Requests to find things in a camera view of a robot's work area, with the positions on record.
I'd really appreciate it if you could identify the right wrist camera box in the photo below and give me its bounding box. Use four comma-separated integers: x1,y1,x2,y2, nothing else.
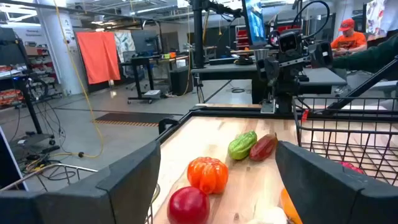
277,30,303,54

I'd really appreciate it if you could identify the green ridged gourd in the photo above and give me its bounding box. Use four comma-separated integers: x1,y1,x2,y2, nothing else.
228,129,258,161

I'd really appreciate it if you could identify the person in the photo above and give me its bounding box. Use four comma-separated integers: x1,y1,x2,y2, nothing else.
330,18,368,57

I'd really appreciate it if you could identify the monitor with blue screen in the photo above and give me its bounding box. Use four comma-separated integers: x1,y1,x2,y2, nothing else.
241,0,269,46

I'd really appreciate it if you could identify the black diagonal support bar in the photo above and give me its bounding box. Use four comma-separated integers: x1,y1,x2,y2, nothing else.
328,55,398,110

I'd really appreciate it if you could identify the patterned hanging cloth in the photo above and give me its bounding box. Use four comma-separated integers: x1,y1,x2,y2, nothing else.
113,30,137,63
365,0,386,37

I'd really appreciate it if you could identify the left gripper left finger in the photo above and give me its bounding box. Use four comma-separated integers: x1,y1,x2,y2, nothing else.
0,140,162,224

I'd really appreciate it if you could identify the white round column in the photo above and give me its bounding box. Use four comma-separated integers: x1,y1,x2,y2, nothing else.
35,0,83,96

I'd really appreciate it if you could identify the round red tomato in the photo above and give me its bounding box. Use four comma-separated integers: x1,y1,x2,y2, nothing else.
166,185,211,224

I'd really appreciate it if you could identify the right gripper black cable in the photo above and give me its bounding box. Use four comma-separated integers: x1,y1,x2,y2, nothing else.
291,0,331,40

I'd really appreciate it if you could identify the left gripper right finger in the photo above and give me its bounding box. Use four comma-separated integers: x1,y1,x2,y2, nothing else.
275,140,398,224

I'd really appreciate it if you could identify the shelf rack with goods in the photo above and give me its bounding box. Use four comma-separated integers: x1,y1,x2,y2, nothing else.
0,27,63,110

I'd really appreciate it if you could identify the black rolling stand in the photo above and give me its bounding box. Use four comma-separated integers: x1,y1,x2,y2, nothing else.
9,40,60,156

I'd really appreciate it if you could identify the white black pole stand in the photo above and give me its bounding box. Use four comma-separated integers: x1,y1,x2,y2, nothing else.
0,126,29,191

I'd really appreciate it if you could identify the orange ribbed pumpkin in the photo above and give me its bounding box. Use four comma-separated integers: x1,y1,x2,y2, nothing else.
187,156,229,195

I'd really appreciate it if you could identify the black yellow striped mat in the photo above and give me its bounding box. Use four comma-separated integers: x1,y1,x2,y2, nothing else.
93,111,184,128

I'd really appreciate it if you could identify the white garlic bulb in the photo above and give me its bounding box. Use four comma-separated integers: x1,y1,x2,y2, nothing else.
245,205,289,224

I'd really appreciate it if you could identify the yellow cable black plug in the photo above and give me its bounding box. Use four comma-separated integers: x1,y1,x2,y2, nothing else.
52,0,105,159

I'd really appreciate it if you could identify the red bell pepper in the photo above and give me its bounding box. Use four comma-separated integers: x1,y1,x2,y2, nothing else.
338,161,365,175

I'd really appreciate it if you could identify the black wire basket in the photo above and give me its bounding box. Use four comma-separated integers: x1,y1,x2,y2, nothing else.
292,95,398,187

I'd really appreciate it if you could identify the yellow-orange bell pepper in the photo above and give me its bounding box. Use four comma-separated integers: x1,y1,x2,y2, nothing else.
279,188,304,224

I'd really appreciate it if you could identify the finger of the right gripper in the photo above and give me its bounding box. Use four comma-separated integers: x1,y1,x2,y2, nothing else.
256,57,280,88
307,40,334,68

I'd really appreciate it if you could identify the black standing desk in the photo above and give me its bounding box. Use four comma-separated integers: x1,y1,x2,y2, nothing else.
119,51,190,105

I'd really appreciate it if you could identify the black vertical post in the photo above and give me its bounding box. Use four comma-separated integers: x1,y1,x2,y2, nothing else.
190,0,243,104

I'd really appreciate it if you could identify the orange hanging cloth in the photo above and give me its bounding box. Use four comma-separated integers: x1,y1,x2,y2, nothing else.
76,30,121,85

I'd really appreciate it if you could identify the red chili pepper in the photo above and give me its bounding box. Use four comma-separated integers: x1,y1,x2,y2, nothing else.
248,133,279,162

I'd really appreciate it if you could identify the black bin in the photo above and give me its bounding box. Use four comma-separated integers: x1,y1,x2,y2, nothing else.
170,67,193,96

